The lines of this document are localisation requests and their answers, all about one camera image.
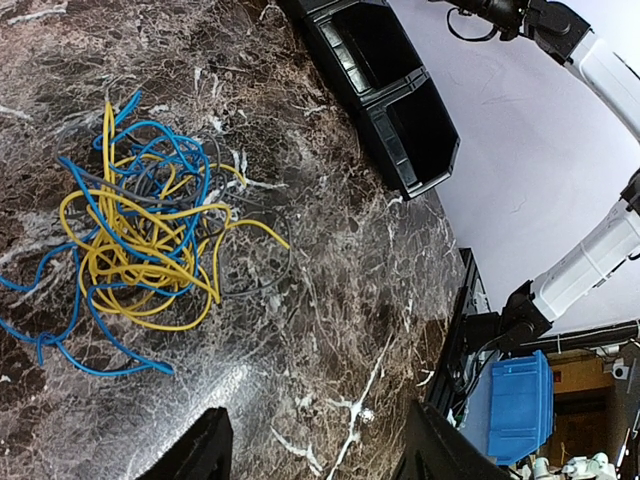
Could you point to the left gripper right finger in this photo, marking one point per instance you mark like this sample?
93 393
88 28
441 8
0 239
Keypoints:
435 450

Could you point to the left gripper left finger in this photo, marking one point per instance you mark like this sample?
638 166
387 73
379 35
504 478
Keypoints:
204 451

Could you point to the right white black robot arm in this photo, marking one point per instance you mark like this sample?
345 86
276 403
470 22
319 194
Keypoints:
547 209

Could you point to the blue storage bin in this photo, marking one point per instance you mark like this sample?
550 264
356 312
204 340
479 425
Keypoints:
510 413

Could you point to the black three-compartment bin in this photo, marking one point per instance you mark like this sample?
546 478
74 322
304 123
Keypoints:
373 69

